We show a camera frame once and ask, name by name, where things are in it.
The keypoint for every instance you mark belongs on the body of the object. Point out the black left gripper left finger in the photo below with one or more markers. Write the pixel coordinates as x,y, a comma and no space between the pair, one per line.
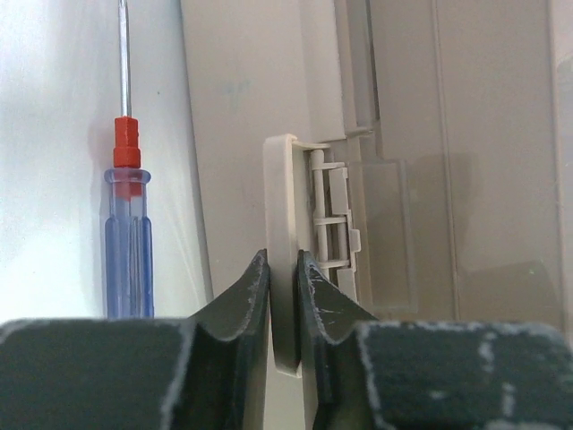
206,371

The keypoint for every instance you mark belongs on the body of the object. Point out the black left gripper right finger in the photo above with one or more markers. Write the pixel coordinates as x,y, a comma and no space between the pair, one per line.
363,373

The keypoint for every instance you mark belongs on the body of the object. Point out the translucent brown plastic toolbox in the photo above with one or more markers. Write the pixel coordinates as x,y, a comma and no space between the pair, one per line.
417,150

